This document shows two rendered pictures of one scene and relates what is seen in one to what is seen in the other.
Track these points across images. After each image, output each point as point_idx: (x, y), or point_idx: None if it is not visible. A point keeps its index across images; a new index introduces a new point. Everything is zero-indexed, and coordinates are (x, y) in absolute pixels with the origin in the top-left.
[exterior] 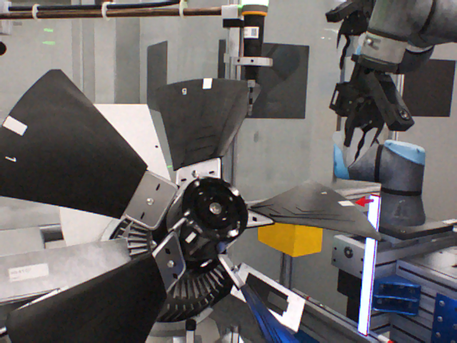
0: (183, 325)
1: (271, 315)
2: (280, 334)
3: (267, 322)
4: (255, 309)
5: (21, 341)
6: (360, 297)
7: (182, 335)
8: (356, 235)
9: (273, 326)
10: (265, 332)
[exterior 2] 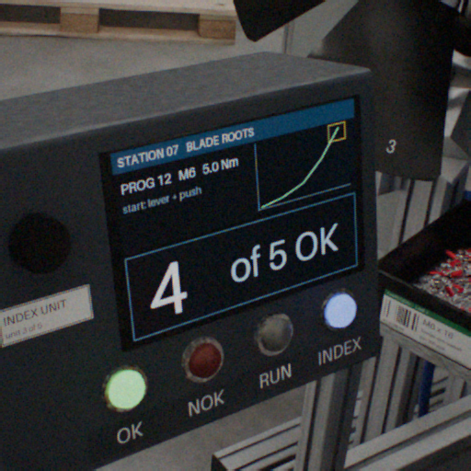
0: (455, 58)
1: (426, 51)
2: (382, 55)
3: (373, 28)
4: (375, 6)
5: None
6: None
7: (468, 81)
8: None
9: (380, 40)
10: (350, 27)
